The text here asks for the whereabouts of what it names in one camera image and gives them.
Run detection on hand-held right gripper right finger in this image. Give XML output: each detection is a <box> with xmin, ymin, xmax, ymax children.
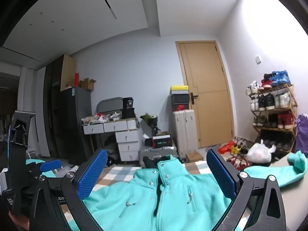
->
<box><xmin>206</xmin><ymin>148</ymin><xmax>287</xmax><ymax>231</ymax></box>

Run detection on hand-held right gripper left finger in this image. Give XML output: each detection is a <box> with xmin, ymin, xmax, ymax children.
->
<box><xmin>29</xmin><ymin>148</ymin><xmax>109</xmax><ymax>231</ymax></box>

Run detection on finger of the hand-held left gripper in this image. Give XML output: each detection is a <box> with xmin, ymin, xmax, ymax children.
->
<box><xmin>7</xmin><ymin>111</ymin><xmax>35</xmax><ymax>216</ymax></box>
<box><xmin>25</xmin><ymin>160</ymin><xmax>62</xmax><ymax>181</ymax></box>

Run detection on teal snap-button jacket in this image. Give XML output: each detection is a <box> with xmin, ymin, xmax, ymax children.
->
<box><xmin>24</xmin><ymin>150</ymin><xmax>308</xmax><ymax>231</ymax></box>

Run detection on person's left hand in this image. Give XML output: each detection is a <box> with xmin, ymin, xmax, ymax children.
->
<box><xmin>9</xmin><ymin>210</ymin><xmax>31</xmax><ymax>231</ymax></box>

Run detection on red shoes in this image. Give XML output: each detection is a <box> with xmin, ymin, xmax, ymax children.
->
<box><xmin>226</xmin><ymin>156</ymin><xmax>249</xmax><ymax>170</ymax></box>

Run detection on checked blanket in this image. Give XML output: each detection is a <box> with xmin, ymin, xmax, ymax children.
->
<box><xmin>48</xmin><ymin>160</ymin><xmax>214</xmax><ymax>231</ymax></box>

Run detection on orange plastic bag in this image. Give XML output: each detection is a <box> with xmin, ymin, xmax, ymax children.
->
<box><xmin>218</xmin><ymin>141</ymin><xmax>235</xmax><ymax>154</ymax></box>

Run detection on dark bag under desk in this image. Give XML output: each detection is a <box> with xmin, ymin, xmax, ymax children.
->
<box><xmin>105</xmin><ymin>135</ymin><xmax>121</xmax><ymax>166</ymax></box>

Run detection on small cardboard box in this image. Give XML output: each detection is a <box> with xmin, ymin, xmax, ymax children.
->
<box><xmin>186</xmin><ymin>152</ymin><xmax>204</xmax><ymax>163</ymax></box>

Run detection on white plastic bag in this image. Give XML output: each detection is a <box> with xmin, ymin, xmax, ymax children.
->
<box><xmin>245</xmin><ymin>140</ymin><xmax>276</xmax><ymax>164</ymax></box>

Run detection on white drawer cabinet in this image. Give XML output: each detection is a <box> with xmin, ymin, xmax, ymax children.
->
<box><xmin>115</xmin><ymin>127</ymin><xmax>144</xmax><ymax>162</ymax></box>

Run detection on dark grey fridge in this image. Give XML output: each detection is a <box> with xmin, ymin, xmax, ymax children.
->
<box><xmin>59</xmin><ymin>86</ymin><xmax>93</xmax><ymax>165</ymax></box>

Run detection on white curtain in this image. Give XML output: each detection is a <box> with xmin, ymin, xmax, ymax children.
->
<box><xmin>18</xmin><ymin>66</ymin><xmax>46</xmax><ymax>157</ymax></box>

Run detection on white desk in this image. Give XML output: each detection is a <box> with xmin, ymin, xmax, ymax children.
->
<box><xmin>82</xmin><ymin>118</ymin><xmax>142</xmax><ymax>154</ymax></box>

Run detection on beige upright suitcase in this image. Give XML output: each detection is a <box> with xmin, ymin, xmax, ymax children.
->
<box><xmin>173</xmin><ymin>109</ymin><xmax>198</xmax><ymax>160</ymax></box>

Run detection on pile of desk clutter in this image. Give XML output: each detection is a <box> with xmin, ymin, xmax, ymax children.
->
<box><xmin>82</xmin><ymin>112</ymin><xmax>124</xmax><ymax>126</ymax></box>

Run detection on black cloth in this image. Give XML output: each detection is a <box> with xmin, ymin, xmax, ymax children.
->
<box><xmin>143</xmin><ymin>155</ymin><xmax>171</xmax><ymax>169</ymax></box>

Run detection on dark wardrobe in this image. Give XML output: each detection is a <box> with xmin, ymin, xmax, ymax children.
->
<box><xmin>43</xmin><ymin>54</ymin><xmax>77</xmax><ymax>159</ymax></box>

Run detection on silver ribbed suitcase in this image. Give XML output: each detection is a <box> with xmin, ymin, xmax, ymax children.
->
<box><xmin>139</xmin><ymin>146</ymin><xmax>178</xmax><ymax>167</ymax></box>

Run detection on black shoebox with green label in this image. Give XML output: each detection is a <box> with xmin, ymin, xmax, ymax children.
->
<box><xmin>152</xmin><ymin>135</ymin><xmax>172</xmax><ymax>148</ymax></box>

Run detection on grey hard case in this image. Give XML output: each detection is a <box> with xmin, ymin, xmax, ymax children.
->
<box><xmin>96</xmin><ymin>97</ymin><xmax>124</xmax><ymax>113</ymax></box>

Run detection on black bag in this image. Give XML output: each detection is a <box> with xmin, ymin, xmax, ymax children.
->
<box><xmin>123</xmin><ymin>97</ymin><xmax>136</xmax><ymax>119</ymax></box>

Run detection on flower bouquet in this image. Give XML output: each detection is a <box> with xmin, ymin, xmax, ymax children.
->
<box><xmin>140</xmin><ymin>113</ymin><xmax>158</xmax><ymax>128</ymax></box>

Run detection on black shoebox with red logo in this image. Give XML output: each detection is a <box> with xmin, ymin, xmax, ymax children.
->
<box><xmin>172</xmin><ymin>103</ymin><xmax>190</xmax><ymax>111</ymax></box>

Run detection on grey black shoebox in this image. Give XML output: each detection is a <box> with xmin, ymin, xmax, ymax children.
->
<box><xmin>171</xmin><ymin>94</ymin><xmax>190</xmax><ymax>104</ymax></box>

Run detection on open cardboard box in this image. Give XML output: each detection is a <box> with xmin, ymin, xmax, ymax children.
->
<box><xmin>79</xmin><ymin>78</ymin><xmax>97</xmax><ymax>91</ymax></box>

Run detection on wooden shoe rack with shoes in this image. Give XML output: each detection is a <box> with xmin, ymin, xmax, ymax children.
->
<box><xmin>245</xmin><ymin>70</ymin><xmax>297</xmax><ymax>150</ymax></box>

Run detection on purple bag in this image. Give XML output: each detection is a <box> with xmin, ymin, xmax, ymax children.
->
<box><xmin>295</xmin><ymin>114</ymin><xmax>308</xmax><ymax>158</ymax></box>

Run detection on yellow-lid shoebox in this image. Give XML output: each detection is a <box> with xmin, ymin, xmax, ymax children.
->
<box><xmin>170</xmin><ymin>86</ymin><xmax>189</xmax><ymax>95</ymax></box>

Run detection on tan wooden door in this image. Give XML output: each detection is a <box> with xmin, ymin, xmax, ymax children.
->
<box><xmin>176</xmin><ymin>41</ymin><xmax>235</xmax><ymax>150</ymax></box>

